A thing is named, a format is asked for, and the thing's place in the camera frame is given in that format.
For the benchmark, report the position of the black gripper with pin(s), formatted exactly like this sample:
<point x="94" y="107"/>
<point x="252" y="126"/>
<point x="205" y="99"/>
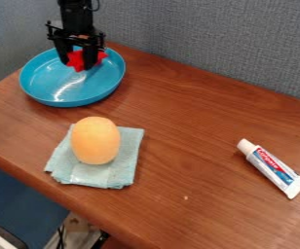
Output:
<point x="77" y="31"/>

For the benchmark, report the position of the red plastic block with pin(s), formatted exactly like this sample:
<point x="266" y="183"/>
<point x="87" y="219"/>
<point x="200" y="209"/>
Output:
<point x="77" y="60"/>

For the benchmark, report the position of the blue plate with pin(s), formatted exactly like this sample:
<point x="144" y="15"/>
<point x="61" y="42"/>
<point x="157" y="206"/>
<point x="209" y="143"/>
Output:
<point x="57" y="86"/>

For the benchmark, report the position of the beige object under table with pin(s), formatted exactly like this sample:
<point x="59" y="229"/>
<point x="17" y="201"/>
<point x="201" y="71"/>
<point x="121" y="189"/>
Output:
<point x="81" y="234"/>

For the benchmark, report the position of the orange egg-shaped sponge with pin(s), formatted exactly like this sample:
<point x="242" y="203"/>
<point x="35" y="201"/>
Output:
<point x="95" y="140"/>

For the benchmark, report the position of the light blue folded cloth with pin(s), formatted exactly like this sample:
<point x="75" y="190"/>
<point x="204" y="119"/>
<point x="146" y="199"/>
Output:
<point x="113" y="175"/>

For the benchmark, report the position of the white toothpaste tube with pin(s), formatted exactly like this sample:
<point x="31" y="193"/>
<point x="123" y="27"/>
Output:
<point x="273" y="168"/>

